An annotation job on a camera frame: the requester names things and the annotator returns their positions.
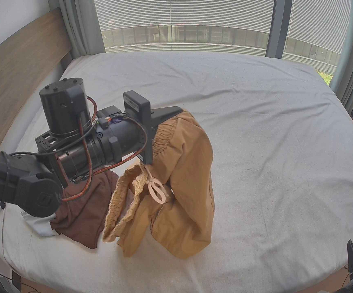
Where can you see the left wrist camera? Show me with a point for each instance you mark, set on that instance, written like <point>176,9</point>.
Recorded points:
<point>135,105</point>

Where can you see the tan shorts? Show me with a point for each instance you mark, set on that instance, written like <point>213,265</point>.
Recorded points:
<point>188,194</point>

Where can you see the brown garment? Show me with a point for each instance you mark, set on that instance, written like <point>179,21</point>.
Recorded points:
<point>85,218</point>

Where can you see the pale grey garment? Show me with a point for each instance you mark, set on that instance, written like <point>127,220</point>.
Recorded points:
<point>40,227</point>

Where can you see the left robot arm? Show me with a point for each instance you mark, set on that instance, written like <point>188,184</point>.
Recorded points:
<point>18,178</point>

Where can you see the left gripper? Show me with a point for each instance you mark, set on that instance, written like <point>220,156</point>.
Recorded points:
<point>124,142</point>

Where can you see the window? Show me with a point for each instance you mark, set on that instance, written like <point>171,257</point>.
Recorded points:
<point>194,17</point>

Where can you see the bed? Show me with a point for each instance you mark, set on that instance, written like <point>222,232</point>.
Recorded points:
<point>271,133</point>

